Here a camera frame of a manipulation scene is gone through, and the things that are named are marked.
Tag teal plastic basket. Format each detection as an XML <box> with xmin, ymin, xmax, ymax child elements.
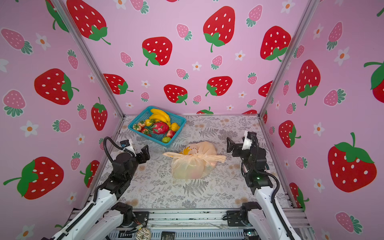
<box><xmin>129</xmin><ymin>106</ymin><xmax>187</xmax><ymax>148</ymax></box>

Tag beige plastic bag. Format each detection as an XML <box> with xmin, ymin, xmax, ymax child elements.
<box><xmin>163</xmin><ymin>142</ymin><xmax>227</xmax><ymax>180</ymax></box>

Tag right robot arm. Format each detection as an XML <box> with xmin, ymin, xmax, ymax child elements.
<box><xmin>223</xmin><ymin>132</ymin><xmax>300</xmax><ymax>240</ymax></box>

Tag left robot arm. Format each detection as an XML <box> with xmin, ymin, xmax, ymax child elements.
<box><xmin>51</xmin><ymin>145</ymin><xmax>150</xmax><ymax>240</ymax></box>

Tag strawberry fake fruit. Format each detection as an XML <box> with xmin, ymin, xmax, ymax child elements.
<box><xmin>132</xmin><ymin>124</ymin><xmax>143</xmax><ymax>132</ymax></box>

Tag yellow lemon fake fruit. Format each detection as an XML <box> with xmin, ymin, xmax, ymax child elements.
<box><xmin>170</xmin><ymin>123</ymin><xmax>180</xmax><ymax>132</ymax></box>

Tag red dragon fruit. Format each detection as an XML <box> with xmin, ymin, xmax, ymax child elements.
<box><xmin>151</xmin><ymin>122</ymin><xmax>170</xmax><ymax>135</ymax></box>

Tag red peach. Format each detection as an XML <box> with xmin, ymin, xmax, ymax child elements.
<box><xmin>167</xmin><ymin>130</ymin><xmax>176</xmax><ymax>139</ymax></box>

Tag small yellow banana bunch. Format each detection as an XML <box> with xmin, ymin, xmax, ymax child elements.
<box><xmin>149</xmin><ymin>109</ymin><xmax>171</xmax><ymax>125</ymax></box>

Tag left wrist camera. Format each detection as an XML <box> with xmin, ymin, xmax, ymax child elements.
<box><xmin>120</xmin><ymin>140</ymin><xmax>136</xmax><ymax>157</ymax></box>

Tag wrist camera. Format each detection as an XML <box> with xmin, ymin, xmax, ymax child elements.
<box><xmin>242</xmin><ymin>131</ymin><xmax>253</xmax><ymax>150</ymax></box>
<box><xmin>120</xmin><ymin>140</ymin><xmax>136</xmax><ymax>157</ymax></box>

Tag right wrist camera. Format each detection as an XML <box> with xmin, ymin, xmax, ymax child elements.
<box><xmin>242</xmin><ymin>131</ymin><xmax>253</xmax><ymax>150</ymax></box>

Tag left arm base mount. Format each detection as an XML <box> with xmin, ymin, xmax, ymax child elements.
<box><xmin>118</xmin><ymin>211</ymin><xmax>150</xmax><ymax>229</ymax></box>

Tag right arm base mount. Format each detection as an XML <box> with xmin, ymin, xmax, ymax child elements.
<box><xmin>222</xmin><ymin>209</ymin><xmax>267</xmax><ymax>227</ymax></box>

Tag aluminium rail frame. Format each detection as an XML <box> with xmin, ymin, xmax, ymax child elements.
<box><xmin>64</xmin><ymin>208</ymin><xmax>310</xmax><ymax>240</ymax></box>

